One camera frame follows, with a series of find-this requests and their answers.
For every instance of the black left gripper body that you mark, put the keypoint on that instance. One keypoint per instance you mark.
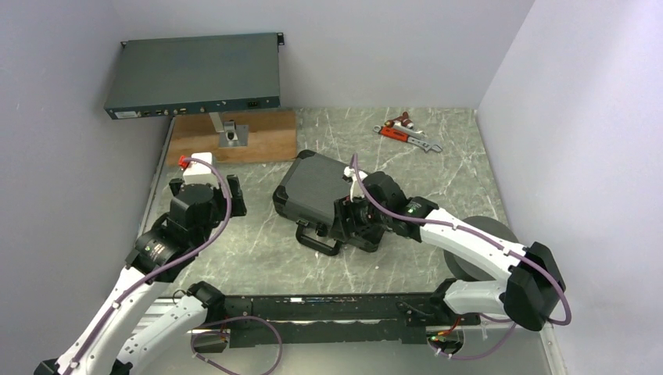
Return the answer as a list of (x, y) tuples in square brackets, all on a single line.
[(220, 211)]

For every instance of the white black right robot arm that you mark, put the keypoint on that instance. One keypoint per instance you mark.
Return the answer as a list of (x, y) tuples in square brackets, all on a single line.
[(523, 282)]

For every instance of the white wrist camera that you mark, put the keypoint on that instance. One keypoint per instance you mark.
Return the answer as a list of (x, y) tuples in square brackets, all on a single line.
[(354, 177), (196, 173)]

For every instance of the adjustable metal wrench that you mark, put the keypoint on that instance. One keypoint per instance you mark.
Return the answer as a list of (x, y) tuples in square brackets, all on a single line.
[(403, 136)]

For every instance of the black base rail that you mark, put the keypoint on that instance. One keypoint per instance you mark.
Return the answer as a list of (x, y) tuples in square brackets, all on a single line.
[(409, 318)]

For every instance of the black foam-lined poker case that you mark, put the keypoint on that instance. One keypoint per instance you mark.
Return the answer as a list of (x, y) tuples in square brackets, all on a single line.
[(314, 195)]

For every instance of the wooden board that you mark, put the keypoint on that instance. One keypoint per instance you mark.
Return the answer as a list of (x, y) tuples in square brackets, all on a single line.
[(270, 137)]

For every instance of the metal stand bracket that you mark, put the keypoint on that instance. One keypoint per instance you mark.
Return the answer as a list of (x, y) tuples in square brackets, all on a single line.
[(231, 135)]

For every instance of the grey foam roll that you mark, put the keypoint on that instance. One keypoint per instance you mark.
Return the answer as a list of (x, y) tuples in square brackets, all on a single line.
[(463, 270)]

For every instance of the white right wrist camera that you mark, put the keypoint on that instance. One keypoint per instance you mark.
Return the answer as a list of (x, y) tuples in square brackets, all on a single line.
[(354, 177)]

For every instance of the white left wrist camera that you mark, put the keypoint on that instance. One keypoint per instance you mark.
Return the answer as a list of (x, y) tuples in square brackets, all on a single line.
[(196, 173)]

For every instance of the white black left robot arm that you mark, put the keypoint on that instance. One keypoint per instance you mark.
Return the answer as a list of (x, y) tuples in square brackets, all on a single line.
[(109, 344)]

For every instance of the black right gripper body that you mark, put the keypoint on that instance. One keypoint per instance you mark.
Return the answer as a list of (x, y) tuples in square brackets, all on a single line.
[(363, 214)]

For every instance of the grey rack network switch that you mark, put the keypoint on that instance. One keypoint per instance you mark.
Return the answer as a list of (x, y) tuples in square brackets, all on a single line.
[(193, 75)]

